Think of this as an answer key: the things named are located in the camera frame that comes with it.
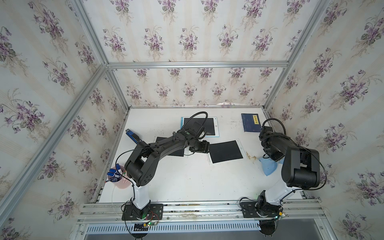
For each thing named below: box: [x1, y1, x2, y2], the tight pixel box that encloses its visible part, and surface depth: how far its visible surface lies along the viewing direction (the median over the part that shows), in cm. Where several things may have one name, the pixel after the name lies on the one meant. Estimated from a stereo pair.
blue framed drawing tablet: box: [180, 116, 220, 138], surface depth 106 cm
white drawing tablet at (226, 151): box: [207, 139, 247, 165], surface depth 97 cm
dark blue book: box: [240, 113, 262, 133], surface depth 113 cm
